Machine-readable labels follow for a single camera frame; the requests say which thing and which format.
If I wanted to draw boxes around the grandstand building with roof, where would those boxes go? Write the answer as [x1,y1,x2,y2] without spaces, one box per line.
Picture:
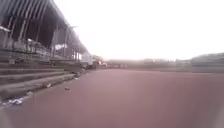
[0,0,94,66]

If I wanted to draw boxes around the grey concrete steps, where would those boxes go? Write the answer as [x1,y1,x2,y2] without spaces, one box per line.
[0,59,88,103]

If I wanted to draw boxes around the distant trees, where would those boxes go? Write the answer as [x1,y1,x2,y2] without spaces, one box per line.
[174,52,224,68]

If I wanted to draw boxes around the litter on ground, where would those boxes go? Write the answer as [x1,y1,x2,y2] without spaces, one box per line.
[2,96,26,107]

